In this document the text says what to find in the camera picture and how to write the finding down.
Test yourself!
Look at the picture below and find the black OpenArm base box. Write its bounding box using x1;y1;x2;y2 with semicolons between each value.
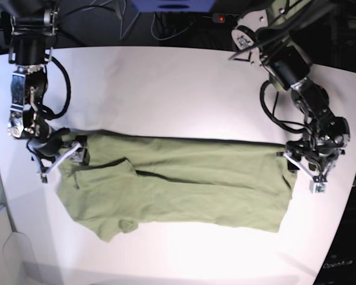
314;186;356;284

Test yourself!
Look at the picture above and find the blue box at top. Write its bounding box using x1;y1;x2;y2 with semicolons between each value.
132;0;215;12

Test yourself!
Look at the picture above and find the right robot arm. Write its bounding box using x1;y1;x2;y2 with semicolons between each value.
7;1;90;173

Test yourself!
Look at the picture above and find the green T-shirt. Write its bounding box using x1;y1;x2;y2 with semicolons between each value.
58;134;297;242

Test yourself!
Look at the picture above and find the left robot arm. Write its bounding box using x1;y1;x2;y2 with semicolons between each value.
230;1;350;176

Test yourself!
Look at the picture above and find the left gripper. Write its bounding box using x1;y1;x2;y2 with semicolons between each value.
285;137;344;173

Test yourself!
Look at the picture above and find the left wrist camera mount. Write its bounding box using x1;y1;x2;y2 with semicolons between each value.
276;150;345;195

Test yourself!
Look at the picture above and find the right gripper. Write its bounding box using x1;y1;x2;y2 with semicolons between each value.
26;126;90;166

